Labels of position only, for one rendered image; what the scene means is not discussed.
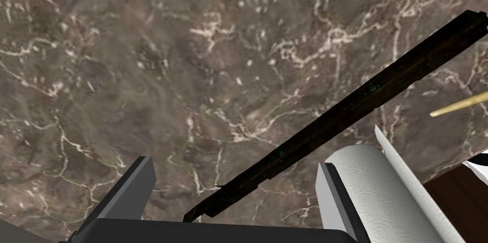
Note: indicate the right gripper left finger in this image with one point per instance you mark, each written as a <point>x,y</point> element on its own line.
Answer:
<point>127,193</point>

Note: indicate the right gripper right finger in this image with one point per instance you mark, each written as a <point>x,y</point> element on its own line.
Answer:
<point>332,201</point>

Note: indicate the white paper towel roll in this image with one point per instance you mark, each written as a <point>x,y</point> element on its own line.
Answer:
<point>385,193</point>

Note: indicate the long black flat bar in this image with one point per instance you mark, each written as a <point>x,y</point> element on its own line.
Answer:
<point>343,115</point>

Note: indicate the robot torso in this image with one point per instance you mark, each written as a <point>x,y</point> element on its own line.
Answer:
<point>478,166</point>

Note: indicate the pale wooden stick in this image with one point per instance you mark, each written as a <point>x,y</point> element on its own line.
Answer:
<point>459,105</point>

